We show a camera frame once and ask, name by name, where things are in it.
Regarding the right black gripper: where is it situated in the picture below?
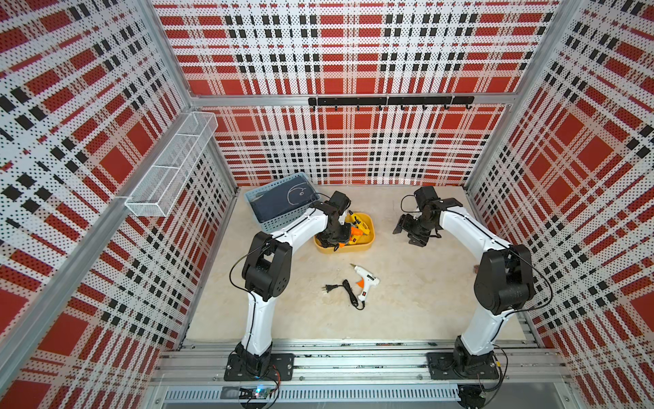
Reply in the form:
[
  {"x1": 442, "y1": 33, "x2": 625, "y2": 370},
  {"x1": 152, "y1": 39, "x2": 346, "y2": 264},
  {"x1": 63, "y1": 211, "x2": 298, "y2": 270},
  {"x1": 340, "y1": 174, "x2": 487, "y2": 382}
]
[{"x1": 393, "y1": 212, "x2": 437, "y2": 247}]

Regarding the orange glue gun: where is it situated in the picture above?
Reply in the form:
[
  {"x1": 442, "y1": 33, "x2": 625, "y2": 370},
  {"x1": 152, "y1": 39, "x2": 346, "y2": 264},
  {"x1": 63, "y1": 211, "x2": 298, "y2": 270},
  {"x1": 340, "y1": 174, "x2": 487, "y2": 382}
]
[{"x1": 337, "y1": 228, "x2": 369, "y2": 249}]

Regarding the yellow glue gun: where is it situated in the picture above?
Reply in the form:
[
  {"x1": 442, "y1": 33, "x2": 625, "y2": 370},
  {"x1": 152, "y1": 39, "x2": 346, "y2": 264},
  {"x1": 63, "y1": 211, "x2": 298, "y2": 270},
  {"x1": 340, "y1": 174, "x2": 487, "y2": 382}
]
[{"x1": 348, "y1": 211, "x2": 371, "y2": 235}]

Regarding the yellow storage box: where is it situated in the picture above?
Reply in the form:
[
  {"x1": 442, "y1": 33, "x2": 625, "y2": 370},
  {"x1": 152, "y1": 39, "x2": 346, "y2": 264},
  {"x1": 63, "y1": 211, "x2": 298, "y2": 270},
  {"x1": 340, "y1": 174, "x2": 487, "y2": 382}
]
[{"x1": 313, "y1": 211, "x2": 376, "y2": 254}]

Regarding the white glue gun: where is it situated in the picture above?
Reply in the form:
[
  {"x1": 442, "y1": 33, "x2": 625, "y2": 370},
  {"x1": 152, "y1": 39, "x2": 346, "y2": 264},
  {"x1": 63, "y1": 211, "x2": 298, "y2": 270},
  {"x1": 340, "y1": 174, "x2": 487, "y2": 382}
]
[{"x1": 324, "y1": 264, "x2": 380, "y2": 311}]

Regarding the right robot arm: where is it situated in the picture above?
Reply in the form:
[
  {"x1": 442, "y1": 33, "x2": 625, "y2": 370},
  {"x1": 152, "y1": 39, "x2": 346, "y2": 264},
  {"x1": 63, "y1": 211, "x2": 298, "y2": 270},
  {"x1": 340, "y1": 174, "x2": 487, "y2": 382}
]
[{"x1": 393, "y1": 199, "x2": 535, "y2": 376}]

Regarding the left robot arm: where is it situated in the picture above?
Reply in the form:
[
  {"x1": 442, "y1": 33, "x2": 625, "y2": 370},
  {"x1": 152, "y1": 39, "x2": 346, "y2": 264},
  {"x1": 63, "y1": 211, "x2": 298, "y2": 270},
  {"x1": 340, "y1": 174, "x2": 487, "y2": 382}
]
[{"x1": 235, "y1": 191, "x2": 352, "y2": 378}]

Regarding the dark cloth in basket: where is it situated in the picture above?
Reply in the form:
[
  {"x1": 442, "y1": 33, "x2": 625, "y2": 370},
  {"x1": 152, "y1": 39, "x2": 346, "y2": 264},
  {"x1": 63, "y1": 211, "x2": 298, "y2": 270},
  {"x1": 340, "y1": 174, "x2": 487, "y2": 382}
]
[{"x1": 250, "y1": 175, "x2": 315, "y2": 223}]

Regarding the blue plastic basket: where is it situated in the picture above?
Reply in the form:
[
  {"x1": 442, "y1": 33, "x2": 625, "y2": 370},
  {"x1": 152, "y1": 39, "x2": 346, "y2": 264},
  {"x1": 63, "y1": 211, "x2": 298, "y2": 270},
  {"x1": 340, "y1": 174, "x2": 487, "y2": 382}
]
[{"x1": 245, "y1": 172, "x2": 320, "y2": 233}]

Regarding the green circuit board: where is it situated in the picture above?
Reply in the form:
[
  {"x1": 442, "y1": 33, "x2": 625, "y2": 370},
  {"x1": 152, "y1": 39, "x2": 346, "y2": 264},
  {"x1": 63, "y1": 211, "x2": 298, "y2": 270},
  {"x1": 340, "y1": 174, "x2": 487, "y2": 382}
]
[{"x1": 238, "y1": 386, "x2": 275, "y2": 402}]

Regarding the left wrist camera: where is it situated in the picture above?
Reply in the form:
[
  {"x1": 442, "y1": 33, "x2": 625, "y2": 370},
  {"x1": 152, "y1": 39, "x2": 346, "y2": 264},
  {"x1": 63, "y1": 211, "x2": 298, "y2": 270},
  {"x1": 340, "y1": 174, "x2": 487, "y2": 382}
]
[{"x1": 328, "y1": 191, "x2": 351, "y2": 214}]

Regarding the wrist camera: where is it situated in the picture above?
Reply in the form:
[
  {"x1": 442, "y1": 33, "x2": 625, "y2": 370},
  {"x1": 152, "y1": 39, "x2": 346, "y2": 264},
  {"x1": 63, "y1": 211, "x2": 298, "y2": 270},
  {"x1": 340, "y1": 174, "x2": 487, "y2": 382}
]
[
  {"x1": 413, "y1": 186, "x2": 440, "y2": 211},
  {"x1": 328, "y1": 191, "x2": 351, "y2": 214}
]

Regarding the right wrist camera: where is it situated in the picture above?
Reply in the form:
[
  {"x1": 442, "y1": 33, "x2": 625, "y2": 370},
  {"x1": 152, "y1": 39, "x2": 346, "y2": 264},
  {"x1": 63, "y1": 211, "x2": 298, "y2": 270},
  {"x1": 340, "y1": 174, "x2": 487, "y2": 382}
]
[{"x1": 413, "y1": 186, "x2": 440, "y2": 211}]

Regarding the black hook rail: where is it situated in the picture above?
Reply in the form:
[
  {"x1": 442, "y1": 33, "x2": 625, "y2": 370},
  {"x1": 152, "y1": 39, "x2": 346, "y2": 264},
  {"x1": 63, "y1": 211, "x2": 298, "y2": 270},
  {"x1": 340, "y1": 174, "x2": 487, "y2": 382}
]
[{"x1": 308, "y1": 95, "x2": 475, "y2": 108}]

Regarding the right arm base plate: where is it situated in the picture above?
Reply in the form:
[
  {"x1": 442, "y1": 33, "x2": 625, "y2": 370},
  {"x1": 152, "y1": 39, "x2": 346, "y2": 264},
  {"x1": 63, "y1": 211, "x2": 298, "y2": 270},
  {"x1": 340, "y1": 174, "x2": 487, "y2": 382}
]
[{"x1": 427, "y1": 352, "x2": 500, "y2": 381}]

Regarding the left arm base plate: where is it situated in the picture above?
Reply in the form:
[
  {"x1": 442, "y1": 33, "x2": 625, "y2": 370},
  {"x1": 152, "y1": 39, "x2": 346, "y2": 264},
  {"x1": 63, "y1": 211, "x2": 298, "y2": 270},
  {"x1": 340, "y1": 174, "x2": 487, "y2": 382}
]
[{"x1": 223, "y1": 353, "x2": 295, "y2": 382}]

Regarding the white wire wall basket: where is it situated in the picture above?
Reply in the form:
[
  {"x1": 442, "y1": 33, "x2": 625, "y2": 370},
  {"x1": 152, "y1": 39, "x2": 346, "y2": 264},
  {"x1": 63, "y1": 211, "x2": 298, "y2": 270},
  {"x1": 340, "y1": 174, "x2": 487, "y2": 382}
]
[{"x1": 125, "y1": 112, "x2": 217, "y2": 217}]

